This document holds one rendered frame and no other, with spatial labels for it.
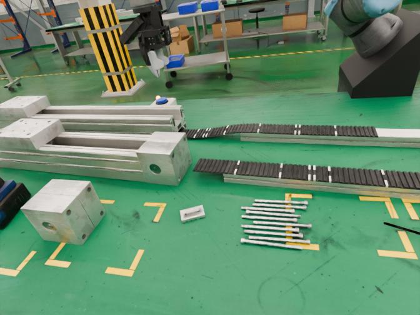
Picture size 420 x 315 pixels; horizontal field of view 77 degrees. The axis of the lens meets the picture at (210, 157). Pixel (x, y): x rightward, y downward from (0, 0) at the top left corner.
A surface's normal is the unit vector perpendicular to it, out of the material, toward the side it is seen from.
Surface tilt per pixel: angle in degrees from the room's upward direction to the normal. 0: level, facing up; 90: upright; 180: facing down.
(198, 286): 0
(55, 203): 0
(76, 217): 90
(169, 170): 90
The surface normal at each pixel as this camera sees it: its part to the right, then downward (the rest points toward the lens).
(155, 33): -0.29, 0.58
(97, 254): -0.14, -0.82
